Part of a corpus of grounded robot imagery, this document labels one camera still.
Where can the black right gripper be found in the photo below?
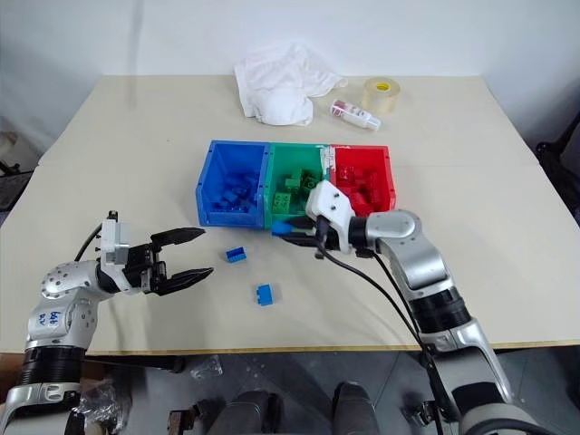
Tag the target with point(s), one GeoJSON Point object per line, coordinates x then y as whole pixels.
{"type": "Point", "coordinates": [330, 238]}

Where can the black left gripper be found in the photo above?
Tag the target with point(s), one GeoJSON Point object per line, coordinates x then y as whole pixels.
{"type": "Point", "coordinates": [142, 267]}

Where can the blue toy brick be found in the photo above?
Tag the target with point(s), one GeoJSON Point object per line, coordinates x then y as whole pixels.
{"type": "Point", "coordinates": [280, 228]}
{"type": "Point", "coordinates": [265, 295]}
{"type": "Point", "coordinates": [235, 256]}
{"type": "Point", "coordinates": [233, 195]}

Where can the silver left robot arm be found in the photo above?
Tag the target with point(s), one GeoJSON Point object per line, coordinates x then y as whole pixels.
{"type": "Point", "coordinates": [59, 281]}

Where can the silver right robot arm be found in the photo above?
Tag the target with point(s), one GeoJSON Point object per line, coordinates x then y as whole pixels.
{"type": "Point", "coordinates": [408, 254]}

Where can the green toy brick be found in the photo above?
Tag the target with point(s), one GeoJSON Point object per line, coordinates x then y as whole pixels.
{"type": "Point", "coordinates": [294, 182]}
{"type": "Point", "coordinates": [312, 181]}
{"type": "Point", "coordinates": [283, 201]}

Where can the blue plastic bin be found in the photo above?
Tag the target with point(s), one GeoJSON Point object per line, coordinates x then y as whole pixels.
{"type": "Point", "coordinates": [226, 217]}

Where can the red toy brick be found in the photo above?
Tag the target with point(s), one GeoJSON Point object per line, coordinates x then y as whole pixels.
{"type": "Point", "coordinates": [369, 179]}
{"type": "Point", "coordinates": [362, 200]}
{"type": "Point", "coordinates": [349, 174]}

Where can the green plastic bin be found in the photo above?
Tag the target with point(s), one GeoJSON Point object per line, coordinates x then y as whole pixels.
{"type": "Point", "coordinates": [294, 156]}

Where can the white tape strip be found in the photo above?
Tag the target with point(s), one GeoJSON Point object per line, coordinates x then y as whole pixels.
{"type": "Point", "coordinates": [327, 158]}

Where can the red plastic bin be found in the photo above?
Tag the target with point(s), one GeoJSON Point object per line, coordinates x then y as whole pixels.
{"type": "Point", "coordinates": [362, 156]}

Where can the clear plastic bag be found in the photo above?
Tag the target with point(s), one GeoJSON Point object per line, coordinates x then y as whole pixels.
{"type": "Point", "coordinates": [104, 403]}
{"type": "Point", "coordinates": [207, 368]}

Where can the small white labelled bottle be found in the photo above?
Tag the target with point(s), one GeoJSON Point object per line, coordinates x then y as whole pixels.
{"type": "Point", "coordinates": [351, 111]}

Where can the clear packing tape roll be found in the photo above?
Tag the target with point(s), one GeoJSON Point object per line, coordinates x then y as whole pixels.
{"type": "Point", "coordinates": [383, 102]}

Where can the white crumpled cloth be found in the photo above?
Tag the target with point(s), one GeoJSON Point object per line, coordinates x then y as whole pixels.
{"type": "Point", "coordinates": [281, 77]}

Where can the dark floor clutter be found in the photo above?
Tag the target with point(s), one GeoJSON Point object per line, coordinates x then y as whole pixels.
{"type": "Point", "coordinates": [9, 181]}

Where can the black chair base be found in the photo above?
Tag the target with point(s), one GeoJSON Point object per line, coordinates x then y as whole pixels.
{"type": "Point", "coordinates": [557, 154]}

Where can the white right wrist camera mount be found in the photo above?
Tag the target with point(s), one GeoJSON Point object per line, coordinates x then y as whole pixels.
{"type": "Point", "coordinates": [328, 201]}

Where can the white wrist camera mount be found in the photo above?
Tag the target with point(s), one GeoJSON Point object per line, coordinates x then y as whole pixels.
{"type": "Point", "coordinates": [328, 201]}
{"type": "Point", "coordinates": [115, 240]}

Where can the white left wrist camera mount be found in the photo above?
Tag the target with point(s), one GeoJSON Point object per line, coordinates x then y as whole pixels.
{"type": "Point", "coordinates": [115, 240]}

